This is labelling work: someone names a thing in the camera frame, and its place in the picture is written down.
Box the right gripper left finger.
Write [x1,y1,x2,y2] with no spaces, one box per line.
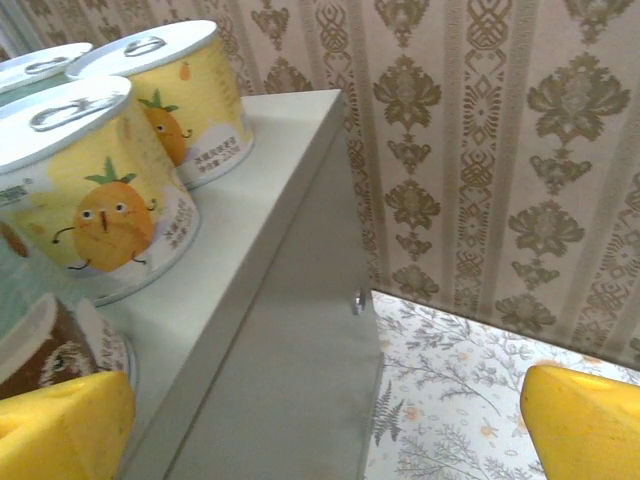
[0,370,137,480]

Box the floral patterned table cover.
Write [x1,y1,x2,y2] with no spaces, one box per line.
[367,289,640,480]

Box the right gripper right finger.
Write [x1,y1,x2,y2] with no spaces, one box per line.
[519,364,640,480]

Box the brown can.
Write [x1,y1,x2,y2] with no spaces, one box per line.
[0,219,138,401]

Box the teal label food can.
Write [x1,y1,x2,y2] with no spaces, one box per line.
[0,42,95,96]

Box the grey metal box counter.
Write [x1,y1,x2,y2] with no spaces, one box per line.
[94,88,386,480]

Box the yellow pineapple food can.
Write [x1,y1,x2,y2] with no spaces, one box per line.
[64,19,256,190]
[0,74,202,307]

